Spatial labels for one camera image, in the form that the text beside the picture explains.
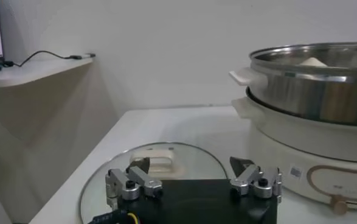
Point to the white steamed baozi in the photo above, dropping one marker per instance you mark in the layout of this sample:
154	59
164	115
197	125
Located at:
313	62

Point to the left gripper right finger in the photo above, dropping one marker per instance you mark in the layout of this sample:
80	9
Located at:
251	176

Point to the white electric cooker base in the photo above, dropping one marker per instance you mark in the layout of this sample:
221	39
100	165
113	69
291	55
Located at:
287	143

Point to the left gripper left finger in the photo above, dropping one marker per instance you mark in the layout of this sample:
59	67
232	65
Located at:
135	179

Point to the white side table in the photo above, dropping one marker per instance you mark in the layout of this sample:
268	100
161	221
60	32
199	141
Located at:
29	73

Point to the stainless steel steamer basket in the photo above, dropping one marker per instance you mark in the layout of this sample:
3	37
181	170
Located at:
303	94

